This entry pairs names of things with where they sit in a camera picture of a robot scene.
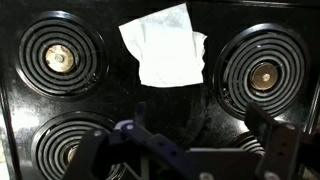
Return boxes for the black electric stove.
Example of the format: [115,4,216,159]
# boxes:
[0,0,320,180]

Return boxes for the large black coil burner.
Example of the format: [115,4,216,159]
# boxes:
[30,110,128,180]
[211,22,311,121]

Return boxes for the small black coil burner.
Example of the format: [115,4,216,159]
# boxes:
[13,9,110,101]
[229,131,268,156]

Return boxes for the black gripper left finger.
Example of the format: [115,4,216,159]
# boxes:
[63,101,201,180]

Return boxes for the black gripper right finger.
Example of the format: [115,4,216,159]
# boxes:
[244,102,301,180]

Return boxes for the white cloth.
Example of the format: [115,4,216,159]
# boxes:
[118,2,208,89]

